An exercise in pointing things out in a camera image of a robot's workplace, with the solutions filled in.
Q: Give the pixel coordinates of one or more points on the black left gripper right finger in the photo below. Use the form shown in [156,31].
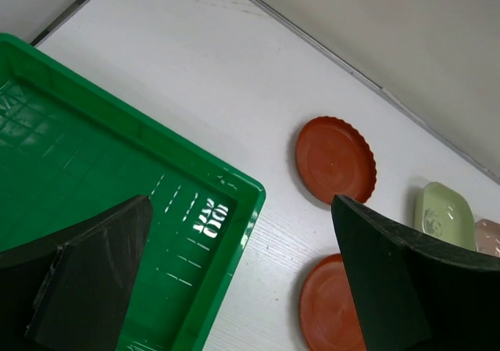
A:
[412,291]

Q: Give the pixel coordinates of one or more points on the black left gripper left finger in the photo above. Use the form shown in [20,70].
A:
[71,289]

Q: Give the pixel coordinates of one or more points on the green square plate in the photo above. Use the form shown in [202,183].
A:
[444,214]

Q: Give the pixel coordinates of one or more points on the red round plate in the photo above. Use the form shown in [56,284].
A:
[327,313]
[333,158]

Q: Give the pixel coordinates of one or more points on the pink square plate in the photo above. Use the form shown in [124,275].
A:
[487,233]

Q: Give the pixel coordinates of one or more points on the green plastic bin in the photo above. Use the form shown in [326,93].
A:
[70,150]

